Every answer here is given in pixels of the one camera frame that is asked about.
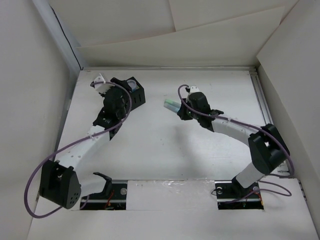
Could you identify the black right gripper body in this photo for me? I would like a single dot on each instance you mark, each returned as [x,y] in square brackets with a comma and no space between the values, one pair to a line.
[186,115]

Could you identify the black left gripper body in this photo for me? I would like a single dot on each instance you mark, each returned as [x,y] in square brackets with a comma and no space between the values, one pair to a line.
[124,96]

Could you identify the clear jar of paper clips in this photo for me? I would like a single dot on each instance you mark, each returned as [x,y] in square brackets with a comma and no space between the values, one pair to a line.
[132,84]

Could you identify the green highlighter marker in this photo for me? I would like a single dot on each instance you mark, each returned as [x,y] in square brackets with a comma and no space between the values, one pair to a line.
[172,103]

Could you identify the blue highlighter marker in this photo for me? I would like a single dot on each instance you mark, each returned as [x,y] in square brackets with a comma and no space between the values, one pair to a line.
[172,108]

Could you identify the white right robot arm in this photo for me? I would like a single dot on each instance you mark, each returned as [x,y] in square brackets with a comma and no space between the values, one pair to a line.
[264,145]

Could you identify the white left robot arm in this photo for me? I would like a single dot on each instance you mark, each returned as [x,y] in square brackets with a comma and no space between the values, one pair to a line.
[59,182]

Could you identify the black two-compartment organizer box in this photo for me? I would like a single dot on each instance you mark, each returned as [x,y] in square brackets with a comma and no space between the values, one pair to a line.
[138,97]

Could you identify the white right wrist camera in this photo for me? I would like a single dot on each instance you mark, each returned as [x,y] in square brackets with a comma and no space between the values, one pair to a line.
[192,89]

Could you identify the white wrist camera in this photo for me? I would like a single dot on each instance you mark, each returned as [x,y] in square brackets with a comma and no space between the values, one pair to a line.
[192,89]
[100,84]

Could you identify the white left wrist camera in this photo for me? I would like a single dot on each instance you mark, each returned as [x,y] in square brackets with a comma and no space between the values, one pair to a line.
[100,84]

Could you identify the aluminium rail back edge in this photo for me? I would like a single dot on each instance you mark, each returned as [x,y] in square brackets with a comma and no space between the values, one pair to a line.
[169,68]

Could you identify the aluminium rail edge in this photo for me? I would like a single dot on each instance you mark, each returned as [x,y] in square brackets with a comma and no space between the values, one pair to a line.
[169,68]
[284,169]

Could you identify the aluminium rail right edge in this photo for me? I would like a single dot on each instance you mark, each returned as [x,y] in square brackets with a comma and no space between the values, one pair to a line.
[284,169]

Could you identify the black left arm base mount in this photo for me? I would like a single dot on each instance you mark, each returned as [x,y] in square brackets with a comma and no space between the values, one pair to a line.
[104,193]

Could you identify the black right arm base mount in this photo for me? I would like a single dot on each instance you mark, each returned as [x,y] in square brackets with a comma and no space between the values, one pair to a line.
[230,195]

